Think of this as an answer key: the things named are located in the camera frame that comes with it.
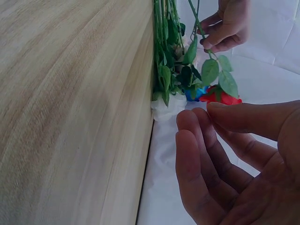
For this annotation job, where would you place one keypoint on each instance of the person's right hand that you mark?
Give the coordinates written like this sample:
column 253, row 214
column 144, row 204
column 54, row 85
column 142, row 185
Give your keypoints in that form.
column 269, row 192

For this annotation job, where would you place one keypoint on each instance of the person's left hand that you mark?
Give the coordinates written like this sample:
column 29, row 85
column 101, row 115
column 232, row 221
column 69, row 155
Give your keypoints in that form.
column 234, row 21

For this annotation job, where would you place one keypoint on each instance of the person's left fingers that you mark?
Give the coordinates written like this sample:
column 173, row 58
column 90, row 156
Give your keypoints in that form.
column 218, row 38

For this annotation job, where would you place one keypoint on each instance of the red artificial rose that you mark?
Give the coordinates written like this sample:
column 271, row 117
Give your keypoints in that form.
column 226, row 80

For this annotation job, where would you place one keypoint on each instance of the pale pink artificial rose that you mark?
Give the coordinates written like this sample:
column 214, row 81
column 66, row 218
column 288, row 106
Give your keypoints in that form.
column 180, row 50

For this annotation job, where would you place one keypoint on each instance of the blue artificial rose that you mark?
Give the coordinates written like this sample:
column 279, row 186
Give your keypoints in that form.
column 199, row 93

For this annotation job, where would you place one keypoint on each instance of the white artificial rose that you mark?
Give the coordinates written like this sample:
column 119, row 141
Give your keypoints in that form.
column 164, row 110

